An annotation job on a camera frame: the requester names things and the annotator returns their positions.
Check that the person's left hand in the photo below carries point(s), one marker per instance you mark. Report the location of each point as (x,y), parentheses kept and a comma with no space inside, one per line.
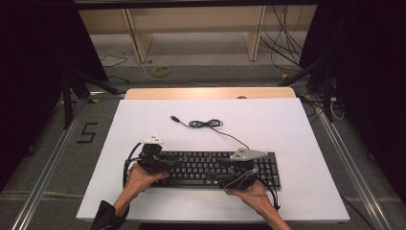
(140,182)

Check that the light wooden shelf unit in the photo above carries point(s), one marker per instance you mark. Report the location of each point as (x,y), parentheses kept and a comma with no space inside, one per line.
(198,19)

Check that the light wooden table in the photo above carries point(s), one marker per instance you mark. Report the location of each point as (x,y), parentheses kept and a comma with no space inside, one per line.
(207,93)

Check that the black computer keyboard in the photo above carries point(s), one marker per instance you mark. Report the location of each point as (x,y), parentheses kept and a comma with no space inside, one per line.
(198,166)

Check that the aluminium floor rail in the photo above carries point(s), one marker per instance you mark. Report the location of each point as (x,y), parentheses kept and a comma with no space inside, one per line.
(48,166)
(354,172)

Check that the black curtain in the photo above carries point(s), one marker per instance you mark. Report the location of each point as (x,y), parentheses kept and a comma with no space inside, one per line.
(373,80)
(32,64)

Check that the black overhead bar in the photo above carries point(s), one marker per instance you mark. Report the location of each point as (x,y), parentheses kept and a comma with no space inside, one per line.
(191,3)

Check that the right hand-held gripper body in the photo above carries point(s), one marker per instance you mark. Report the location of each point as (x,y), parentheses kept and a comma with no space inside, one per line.
(244,172)

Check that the yellow tape roll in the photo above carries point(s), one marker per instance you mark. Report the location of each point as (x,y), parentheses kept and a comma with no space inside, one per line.
(162,71)

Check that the person's right hand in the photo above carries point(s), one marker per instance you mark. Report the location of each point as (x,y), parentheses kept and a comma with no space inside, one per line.
(252,196)

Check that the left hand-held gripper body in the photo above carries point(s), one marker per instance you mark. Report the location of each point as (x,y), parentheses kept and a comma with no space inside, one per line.
(151,159)

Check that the yellow tape piece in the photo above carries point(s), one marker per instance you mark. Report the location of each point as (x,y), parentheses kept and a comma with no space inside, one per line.
(284,76)
(306,96)
(94,101)

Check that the black metal stand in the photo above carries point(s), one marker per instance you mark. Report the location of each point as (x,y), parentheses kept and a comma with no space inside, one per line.
(67,99)
(327,89)

